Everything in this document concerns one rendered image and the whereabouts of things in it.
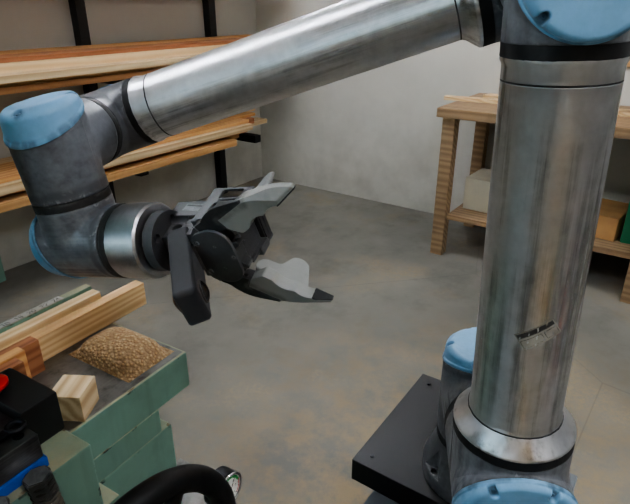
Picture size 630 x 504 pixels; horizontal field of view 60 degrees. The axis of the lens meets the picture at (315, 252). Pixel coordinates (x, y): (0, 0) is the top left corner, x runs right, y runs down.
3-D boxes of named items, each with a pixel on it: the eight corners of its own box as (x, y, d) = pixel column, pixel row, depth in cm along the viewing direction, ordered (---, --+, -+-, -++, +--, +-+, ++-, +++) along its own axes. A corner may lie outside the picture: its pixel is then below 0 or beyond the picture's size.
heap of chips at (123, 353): (128, 383, 74) (125, 365, 72) (68, 354, 80) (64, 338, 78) (174, 351, 80) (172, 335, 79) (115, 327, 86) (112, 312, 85)
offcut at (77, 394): (68, 397, 71) (63, 374, 69) (99, 398, 71) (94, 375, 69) (52, 420, 67) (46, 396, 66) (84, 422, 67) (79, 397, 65)
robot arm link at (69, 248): (9, 217, 65) (40, 291, 69) (89, 214, 60) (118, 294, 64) (67, 190, 73) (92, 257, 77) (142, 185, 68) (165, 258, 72)
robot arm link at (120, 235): (90, 235, 60) (131, 297, 66) (125, 235, 58) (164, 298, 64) (133, 188, 66) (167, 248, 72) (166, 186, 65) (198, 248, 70)
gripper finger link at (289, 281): (344, 268, 63) (271, 233, 63) (330, 306, 59) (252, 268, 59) (334, 283, 66) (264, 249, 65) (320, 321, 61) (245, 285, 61)
